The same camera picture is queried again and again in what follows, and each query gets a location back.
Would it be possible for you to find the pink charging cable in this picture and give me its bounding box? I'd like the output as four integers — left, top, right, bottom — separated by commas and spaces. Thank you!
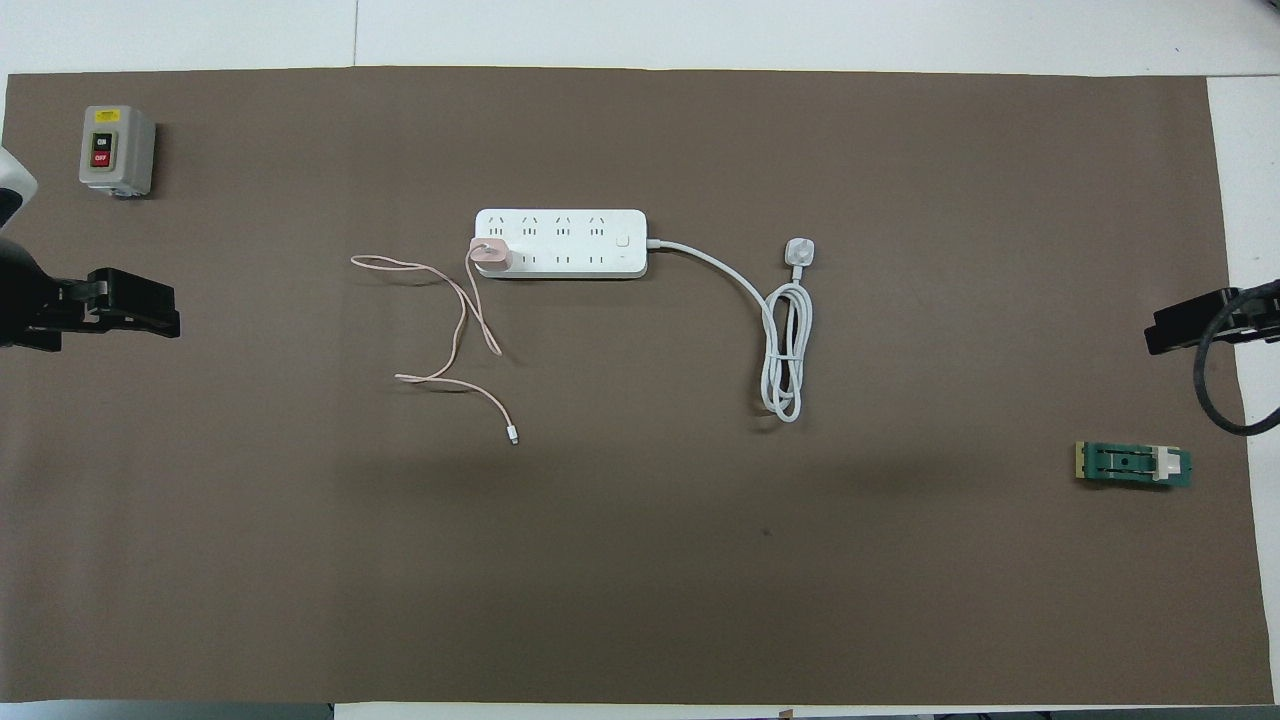
350, 240, 521, 446

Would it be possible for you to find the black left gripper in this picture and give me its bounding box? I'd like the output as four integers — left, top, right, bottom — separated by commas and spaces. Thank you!
0, 238, 182, 352

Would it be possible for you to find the brown table mat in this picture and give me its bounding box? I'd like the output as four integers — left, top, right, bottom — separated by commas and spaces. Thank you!
0, 66, 1273, 706

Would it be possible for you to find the white power strip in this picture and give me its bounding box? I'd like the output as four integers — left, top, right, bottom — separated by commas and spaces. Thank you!
473, 208, 649, 280

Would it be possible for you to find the white power cord with plug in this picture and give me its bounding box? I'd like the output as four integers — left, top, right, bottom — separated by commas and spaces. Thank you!
645, 235, 823, 423

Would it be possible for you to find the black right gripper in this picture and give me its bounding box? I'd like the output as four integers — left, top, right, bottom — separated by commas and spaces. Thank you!
1145, 283, 1280, 356

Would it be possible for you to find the pink charger block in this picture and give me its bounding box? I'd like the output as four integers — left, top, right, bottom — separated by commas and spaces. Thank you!
470, 236, 514, 279

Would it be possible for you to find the grey on-off switch box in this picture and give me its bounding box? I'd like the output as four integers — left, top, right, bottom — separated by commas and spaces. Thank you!
79, 105, 157, 198

